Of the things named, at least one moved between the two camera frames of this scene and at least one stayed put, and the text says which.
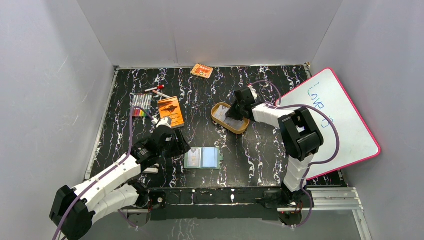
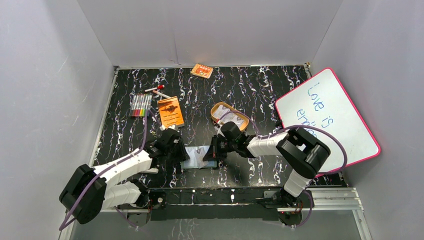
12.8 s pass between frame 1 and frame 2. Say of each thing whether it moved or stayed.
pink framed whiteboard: stayed
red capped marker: stayed
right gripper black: moved
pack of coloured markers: stayed
